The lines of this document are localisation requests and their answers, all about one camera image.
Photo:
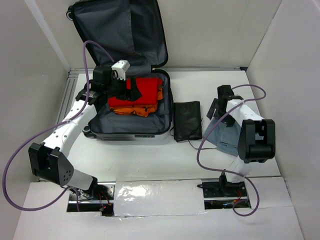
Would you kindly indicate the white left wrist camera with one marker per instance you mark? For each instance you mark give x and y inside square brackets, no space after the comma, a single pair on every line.
[120,68]

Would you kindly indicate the orange patterned towel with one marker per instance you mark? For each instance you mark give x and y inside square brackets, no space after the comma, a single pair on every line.
[144,106]

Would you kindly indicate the red cloth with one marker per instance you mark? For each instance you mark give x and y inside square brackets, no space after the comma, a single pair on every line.
[149,81]

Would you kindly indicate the light blue denim jeans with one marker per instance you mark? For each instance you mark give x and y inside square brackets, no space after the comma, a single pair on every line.
[226,138]

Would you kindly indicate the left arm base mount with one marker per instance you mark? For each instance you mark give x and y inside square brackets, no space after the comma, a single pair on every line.
[101,202]

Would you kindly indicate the white taped cover sheet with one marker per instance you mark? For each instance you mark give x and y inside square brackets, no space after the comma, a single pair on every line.
[158,198]

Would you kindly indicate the aluminium frame rail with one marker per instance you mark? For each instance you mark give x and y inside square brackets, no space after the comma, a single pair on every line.
[75,82]

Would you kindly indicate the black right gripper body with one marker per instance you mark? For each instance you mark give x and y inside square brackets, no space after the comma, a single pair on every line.
[219,110]

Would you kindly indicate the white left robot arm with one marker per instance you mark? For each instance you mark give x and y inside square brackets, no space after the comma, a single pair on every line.
[49,159]

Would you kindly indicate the open grey-lined suitcase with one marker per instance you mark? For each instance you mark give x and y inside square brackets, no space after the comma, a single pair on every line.
[129,30]

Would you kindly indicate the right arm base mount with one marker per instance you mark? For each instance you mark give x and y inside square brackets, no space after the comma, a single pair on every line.
[221,194]

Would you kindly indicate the black garment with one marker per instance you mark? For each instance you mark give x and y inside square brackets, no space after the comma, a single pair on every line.
[187,121]

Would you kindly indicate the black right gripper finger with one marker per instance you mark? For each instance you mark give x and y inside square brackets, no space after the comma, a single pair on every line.
[229,121]
[212,109]

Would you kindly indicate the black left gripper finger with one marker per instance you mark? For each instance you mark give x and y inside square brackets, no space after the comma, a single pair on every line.
[132,95]
[132,86]

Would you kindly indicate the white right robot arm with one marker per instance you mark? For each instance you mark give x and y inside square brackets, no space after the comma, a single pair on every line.
[257,140]

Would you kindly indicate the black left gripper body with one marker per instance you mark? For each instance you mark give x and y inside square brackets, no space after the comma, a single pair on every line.
[118,88]

